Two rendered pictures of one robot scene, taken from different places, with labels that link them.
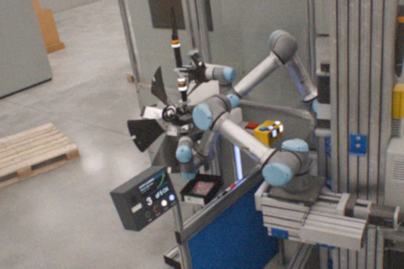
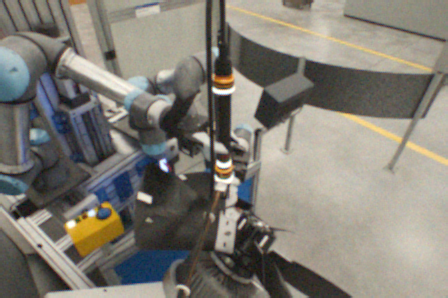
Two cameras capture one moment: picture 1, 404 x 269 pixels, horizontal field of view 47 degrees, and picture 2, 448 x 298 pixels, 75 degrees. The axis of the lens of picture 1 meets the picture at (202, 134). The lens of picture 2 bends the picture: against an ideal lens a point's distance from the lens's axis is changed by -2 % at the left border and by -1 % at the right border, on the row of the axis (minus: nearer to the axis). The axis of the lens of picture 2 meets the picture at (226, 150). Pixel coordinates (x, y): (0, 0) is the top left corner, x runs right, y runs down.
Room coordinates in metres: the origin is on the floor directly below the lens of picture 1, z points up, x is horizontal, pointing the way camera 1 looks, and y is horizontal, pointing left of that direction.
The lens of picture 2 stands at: (3.07, 0.12, 1.91)
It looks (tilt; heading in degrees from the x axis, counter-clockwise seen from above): 41 degrees down; 185
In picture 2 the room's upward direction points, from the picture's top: straight up
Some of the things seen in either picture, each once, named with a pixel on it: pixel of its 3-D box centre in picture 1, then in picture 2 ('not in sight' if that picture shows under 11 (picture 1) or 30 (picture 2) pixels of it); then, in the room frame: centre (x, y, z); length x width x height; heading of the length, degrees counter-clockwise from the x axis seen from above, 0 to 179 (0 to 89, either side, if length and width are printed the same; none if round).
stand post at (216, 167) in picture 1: (216, 175); not in sight; (2.89, -0.06, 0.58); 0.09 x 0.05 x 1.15; 46
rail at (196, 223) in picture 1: (232, 194); (190, 207); (2.23, -0.12, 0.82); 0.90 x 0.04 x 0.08; 136
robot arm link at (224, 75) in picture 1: (224, 74); (145, 107); (2.40, -0.17, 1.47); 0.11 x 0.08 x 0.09; 56
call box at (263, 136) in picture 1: (268, 134); (96, 229); (2.52, -0.39, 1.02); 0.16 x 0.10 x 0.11; 136
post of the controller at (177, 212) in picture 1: (177, 212); (257, 145); (1.92, 0.18, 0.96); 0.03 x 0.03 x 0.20; 46
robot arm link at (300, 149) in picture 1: (294, 155); (138, 93); (1.88, -0.41, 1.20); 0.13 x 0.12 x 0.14; 140
